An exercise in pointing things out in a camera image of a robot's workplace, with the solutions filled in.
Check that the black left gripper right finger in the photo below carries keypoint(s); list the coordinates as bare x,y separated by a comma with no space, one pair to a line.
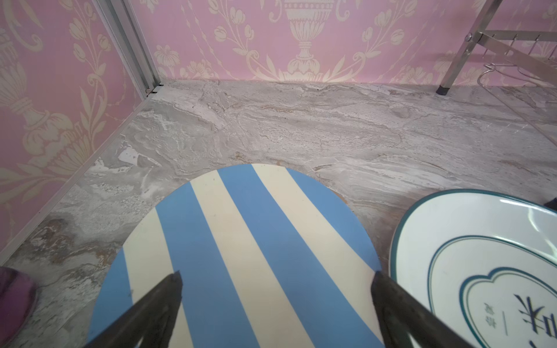
404,322

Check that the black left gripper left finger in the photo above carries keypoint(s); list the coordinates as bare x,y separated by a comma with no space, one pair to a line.
148,323

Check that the stainless steel dish rack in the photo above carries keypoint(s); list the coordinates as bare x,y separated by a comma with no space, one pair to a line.
511,54

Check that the blue cream striped plate rear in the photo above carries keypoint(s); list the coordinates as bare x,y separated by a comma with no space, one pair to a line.
269,257

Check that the purple drink bottle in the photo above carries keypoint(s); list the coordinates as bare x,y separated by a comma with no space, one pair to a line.
18,299

